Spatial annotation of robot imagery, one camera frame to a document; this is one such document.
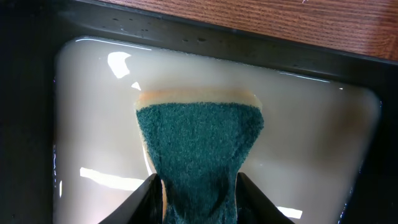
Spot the black tray of soapy water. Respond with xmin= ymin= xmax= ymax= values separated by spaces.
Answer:
xmin=1 ymin=1 xmax=397 ymax=223

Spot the green and yellow sponge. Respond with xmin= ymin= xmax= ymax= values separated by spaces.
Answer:
xmin=135 ymin=88 xmax=264 ymax=223

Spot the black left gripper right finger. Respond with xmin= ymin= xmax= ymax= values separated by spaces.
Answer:
xmin=235 ymin=172 xmax=294 ymax=224

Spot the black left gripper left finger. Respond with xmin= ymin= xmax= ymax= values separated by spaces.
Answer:
xmin=99 ymin=174 xmax=163 ymax=224

